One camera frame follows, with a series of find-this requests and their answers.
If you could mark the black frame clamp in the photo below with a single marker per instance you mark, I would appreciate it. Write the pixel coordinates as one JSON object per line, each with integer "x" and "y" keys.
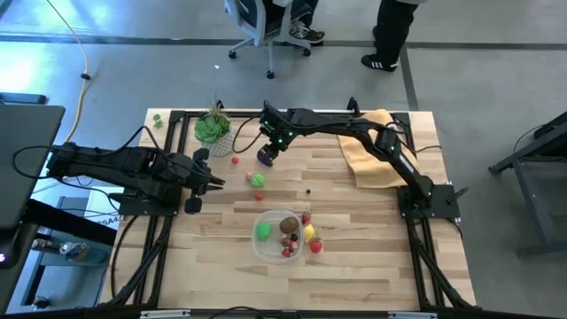
{"x": 219, "y": 105}
{"x": 353, "y": 105}

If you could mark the white printed label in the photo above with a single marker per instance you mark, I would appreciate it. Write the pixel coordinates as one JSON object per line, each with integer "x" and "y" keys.
{"x": 99, "y": 208}

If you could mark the yellow toy lemon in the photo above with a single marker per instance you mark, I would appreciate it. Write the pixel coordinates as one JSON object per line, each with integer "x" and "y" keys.
{"x": 309, "y": 233}

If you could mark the purple toy eggplant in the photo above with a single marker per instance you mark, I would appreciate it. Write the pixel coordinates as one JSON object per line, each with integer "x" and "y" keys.
{"x": 262, "y": 160}

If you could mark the orange yellow towel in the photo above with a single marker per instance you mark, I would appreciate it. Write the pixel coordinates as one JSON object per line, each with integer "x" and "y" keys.
{"x": 367, "y": 168}

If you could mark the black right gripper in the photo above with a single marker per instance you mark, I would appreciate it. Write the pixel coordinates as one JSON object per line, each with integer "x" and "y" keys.
{"x": 274, "y": 126}

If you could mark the black side desk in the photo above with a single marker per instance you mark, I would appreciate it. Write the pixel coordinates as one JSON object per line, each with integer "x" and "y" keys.
{"x": 553, "y": 125}

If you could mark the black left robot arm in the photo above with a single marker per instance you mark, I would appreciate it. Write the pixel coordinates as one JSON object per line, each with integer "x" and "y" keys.
{"x": 124, "y": 161}

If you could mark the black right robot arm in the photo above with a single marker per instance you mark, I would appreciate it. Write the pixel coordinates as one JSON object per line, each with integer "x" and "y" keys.
{"x": 345, "y": 126}

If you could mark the white metal bracket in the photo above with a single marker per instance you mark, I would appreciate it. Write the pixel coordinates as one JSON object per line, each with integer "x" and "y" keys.
{"x": 164, "y": 314}
{"x": 412, "y": 316}

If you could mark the succulent in patterned white pot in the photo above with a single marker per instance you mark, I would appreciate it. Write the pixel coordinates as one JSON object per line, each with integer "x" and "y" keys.
{"x": 212, "y": 128}

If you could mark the brown toy kiwi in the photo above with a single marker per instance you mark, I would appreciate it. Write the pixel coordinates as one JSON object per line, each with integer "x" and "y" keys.
{"x": 289, "y": 225}

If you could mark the large red toy strawberry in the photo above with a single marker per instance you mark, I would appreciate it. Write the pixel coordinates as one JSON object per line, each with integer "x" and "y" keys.
{"x": 316, "y": 246}

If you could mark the bright green toy pepper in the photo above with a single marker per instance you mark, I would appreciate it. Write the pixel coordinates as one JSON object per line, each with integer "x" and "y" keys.
{"x": 262, "y": 231}

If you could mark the person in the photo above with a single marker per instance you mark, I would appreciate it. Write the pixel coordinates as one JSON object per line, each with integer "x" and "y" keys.
{"x": 392, "y": 26}
{"x": 305, "y": 33}

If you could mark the clear plastic tupperware container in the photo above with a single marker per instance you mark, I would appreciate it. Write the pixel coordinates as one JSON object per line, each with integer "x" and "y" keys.
{"x": 266, "y": 252}

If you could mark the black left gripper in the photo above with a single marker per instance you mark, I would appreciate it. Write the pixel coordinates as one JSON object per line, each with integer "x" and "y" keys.
{"x": 197, "y": 177}

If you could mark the small red toy strawberry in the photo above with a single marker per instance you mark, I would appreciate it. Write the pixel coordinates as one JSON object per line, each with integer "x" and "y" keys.
{"x": 286, "y": 253}
{"x": 286, "y": 242}
{"x": 305, "y": 218}

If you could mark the dark flat panel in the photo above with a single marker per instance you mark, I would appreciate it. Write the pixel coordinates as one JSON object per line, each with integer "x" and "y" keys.
{"x": 22, "y": 98}

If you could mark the metal clamp tool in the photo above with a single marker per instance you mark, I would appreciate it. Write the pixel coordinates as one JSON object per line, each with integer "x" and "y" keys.
{"x": 71, "y": 249}

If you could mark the grey office chair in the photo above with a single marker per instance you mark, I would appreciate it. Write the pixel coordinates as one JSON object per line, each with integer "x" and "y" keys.
{"x": 254, "y": 17}

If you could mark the black aluminium table frame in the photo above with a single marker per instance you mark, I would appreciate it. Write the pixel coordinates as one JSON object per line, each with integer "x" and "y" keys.
{"x": 248, "y": 114}

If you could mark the pale green toy lettuce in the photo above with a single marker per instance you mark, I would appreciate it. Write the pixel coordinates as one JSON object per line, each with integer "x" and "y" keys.
{"x": 258, "y": 181}

